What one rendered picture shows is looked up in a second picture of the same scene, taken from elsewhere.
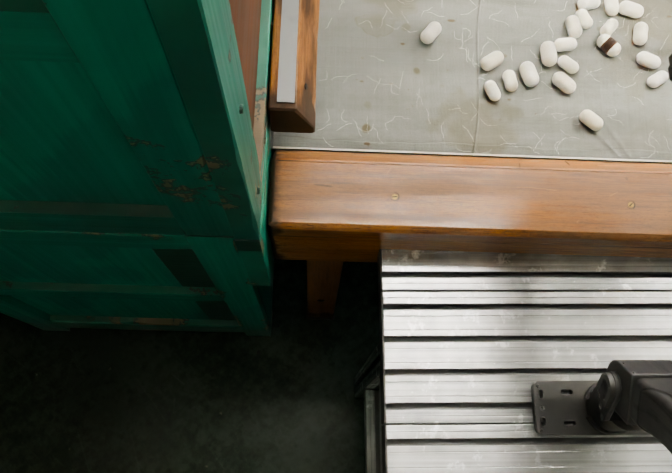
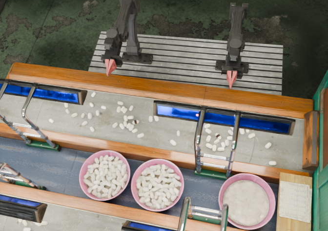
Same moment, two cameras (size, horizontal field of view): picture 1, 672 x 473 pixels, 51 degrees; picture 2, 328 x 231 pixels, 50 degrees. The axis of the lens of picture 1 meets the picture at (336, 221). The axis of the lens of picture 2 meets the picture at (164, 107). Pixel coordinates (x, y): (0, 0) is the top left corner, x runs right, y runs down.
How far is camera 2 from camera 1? 161 cm
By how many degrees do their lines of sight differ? 45
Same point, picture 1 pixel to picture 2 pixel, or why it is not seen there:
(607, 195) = (229, 97)
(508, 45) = (245, 141)
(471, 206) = (263, 98)
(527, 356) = (247, 77)
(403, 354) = (277, 81)
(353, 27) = (290, 151)
